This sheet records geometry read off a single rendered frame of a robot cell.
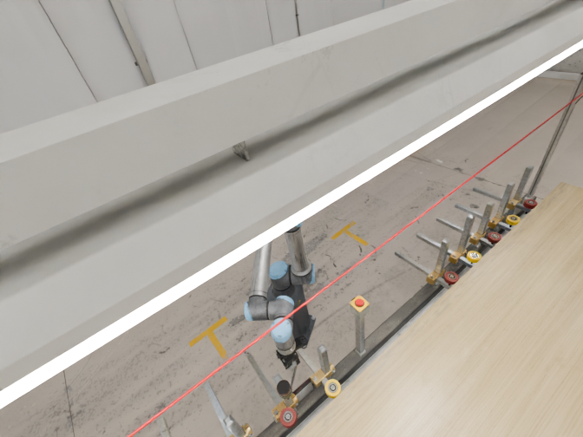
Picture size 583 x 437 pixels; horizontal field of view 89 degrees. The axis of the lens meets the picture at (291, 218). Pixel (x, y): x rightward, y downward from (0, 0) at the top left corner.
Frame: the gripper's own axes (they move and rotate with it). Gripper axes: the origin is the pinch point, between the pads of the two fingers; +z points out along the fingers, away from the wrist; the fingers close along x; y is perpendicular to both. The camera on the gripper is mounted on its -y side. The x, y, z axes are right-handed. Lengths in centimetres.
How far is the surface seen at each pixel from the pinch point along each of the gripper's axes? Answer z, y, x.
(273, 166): -139, 12, 45
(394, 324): 28, -67, 9
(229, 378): 99, 36, -70
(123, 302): -135, 28, 47
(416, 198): 97, -260, -107
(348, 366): 28.6, -26.6, 9.2
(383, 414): 8.7, -17.9, 41.2
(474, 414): 9, -48, 66
